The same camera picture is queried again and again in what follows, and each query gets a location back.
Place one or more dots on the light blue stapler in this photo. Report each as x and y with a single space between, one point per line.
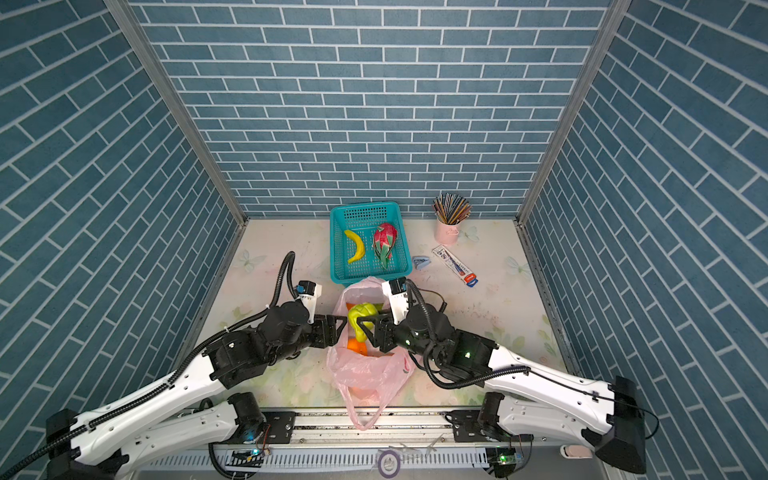
420 262

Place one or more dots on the teal plastic basket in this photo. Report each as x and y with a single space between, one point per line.
364 220

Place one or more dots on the left corner aluminium post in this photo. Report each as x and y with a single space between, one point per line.
128 23

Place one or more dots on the green pepper fruit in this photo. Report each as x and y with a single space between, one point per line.
358 318

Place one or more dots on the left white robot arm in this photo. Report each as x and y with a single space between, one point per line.
116 439

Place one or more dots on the pink metal pencil bucket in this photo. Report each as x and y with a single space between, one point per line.
446 234

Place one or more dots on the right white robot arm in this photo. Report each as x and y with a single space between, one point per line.
607 416

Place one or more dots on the pink plastic bag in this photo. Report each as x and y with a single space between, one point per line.
369 383

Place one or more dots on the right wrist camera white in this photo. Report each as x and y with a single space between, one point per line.
396 292

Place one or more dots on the right corner aluminium post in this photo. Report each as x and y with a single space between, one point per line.
597 52

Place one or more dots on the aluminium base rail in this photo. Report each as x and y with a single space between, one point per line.
325 440

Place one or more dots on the corner aluminium post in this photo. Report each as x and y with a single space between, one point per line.
128 23
597 52

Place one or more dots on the yellow banana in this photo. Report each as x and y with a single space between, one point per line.
358 244

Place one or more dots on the orange fruit in bag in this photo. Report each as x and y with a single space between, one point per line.
356 346

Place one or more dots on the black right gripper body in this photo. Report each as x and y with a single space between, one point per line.
406 336

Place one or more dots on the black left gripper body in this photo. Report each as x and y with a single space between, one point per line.
310 336

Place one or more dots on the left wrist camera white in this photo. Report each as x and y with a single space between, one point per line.
309 293

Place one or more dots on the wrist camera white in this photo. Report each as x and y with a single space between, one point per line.
309 293
396 292

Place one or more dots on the red dragon fruit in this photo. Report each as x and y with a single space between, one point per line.
384 240

